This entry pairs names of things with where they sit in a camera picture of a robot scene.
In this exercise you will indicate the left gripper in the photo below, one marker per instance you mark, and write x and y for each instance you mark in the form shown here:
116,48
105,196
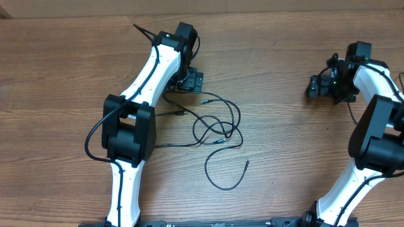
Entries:
194,81

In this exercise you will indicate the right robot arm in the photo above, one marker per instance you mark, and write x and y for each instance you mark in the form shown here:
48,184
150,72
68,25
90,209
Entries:
376,144

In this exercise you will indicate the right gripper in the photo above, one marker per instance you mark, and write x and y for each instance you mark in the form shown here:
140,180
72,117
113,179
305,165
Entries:
324,90

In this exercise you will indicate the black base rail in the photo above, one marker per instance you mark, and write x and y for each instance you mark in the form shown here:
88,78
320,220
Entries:
273,222

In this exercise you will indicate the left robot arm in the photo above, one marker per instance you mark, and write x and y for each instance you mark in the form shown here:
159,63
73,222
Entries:
128,124

